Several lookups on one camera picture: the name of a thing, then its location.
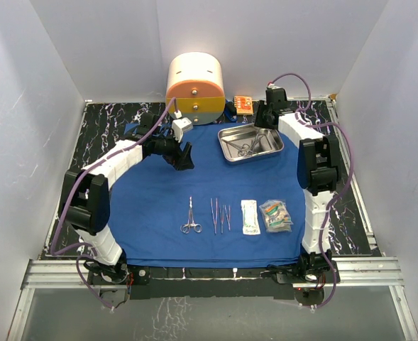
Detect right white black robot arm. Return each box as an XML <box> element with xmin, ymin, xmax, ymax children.
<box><xmin>254</xmin><ymin>85</ymin><xmax>341</xmax><ymax>282</ymax></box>

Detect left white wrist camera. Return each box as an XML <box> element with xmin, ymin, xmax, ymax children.
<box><xmin>171</xmin><ymin>110</ymin><xmax>193</xmax><ymax>142</ymax></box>

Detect steel instrument tray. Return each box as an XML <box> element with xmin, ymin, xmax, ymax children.
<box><xmin>218</xmin><ymin>124</ymin><xmax>284</xmax><ymax>164</ymax></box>

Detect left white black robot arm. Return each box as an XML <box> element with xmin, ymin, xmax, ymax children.
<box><xmin>59</xmin><ymin>112</ymin><xmax>194</xmax><ymax>283</ymax></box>

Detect long white green pouch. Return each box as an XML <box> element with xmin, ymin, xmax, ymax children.
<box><xmin>241</xmin><ymin>200</ymin><xmax>260</xmax><ymax>236</ymax></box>

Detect blue surgical cloth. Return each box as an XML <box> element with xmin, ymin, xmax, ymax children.
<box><xmin>109</xmin><ymin>124</ymin><xmax>305</xmax><ymax>268</ymax></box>

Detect long serrated steel forceps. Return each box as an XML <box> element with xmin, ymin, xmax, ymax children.
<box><xmin>210</xmin><ymin>197</ymin><xmax>218</xmax><ymax>234</ymax></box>

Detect white blue supply packet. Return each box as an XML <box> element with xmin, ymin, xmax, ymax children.
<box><xmin>259</xmin><ymin>200</ymin><xmax>292</xmax><ymax>231</ymax></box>

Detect steel forceps ring handles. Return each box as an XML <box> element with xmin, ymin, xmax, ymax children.
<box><xmin>180</xmin><ymin>196</ymin><xmax>202</xmax><ymax>234</ymax></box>

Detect steel tweezers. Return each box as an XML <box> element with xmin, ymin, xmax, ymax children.
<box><xmin>224</xmin><ymin>205</ymin><xmax>231</xmax><ymax>230</ymax></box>
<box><xmin>219</xmin><ymin>205</ymin><xmax>225</xmax><ymax>234</ymax></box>

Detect blue black clip tool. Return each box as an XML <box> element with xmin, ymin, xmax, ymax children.
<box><xmin>224</xmin><ymin>101</ymin><xmax>237</xmax><ymax>122</ymax></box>

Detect remaining ring-handled clamp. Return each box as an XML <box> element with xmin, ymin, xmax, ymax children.
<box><xmin>239</xmin><ymin>134</ymin><xmax>265</xmax><ymax>156</ymax></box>

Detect aluminium frame rail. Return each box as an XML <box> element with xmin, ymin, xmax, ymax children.
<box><xmin>7</xmin><ymin>256</ymin><xmax>418</xmax><ymax>340</ymax></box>

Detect green clear supply packet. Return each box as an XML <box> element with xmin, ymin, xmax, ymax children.
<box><xmin>260</xmin><ymin>203</ymin><xmax>285</xmax><ymax>232</ymax></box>

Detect round three-drawer storage box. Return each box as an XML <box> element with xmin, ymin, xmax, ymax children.
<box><xmin>166</xmin><ymin>52</ymin><xmax>226</xmax><ymax>125</ymax></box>

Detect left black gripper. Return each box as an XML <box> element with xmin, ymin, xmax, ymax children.
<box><xmin>153</xmin><ymin>129</ymin><xmax>194</xmax><ymax>171</ymax></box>

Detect small orange spiral notebook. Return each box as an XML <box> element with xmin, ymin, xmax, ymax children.
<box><xmin>233</xmin><ymin>95</ymin><xmax>254</xmax><ymax>116</ymax></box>

